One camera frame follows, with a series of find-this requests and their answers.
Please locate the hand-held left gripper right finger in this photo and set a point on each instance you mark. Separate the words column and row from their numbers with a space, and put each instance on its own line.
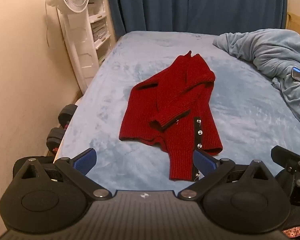
column 205, row 161

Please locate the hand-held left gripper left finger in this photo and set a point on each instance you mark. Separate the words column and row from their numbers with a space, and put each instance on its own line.
column 85, row 160

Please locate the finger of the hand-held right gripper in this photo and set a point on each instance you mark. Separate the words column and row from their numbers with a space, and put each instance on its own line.
column 293, row 166

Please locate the red knit cardigan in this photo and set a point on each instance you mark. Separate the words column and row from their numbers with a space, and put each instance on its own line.
column 170, row 100

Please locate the black dumbbell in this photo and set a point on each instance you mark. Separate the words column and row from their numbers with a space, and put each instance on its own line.
column 54, row 138
column 66, row 115

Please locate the bed with light blue sheet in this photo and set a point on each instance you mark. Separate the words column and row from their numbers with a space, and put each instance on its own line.
column 240, row 110

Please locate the patterned pink cloth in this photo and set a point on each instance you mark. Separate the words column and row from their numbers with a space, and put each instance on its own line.
column 297, row 232

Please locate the white plastic panel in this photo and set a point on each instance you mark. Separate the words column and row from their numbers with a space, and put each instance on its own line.
column 77, row 47

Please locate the crumpled light blue blanket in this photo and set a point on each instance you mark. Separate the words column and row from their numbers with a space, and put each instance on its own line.
column 272, row 52

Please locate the white shelf unit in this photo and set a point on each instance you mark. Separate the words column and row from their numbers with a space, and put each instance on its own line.
column 98, row 27

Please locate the dark blue curtain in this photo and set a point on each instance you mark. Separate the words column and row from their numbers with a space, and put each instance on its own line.
column 195, row 5

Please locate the wooden bed frame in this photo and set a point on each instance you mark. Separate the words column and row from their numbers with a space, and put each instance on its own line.
column 298, row 21

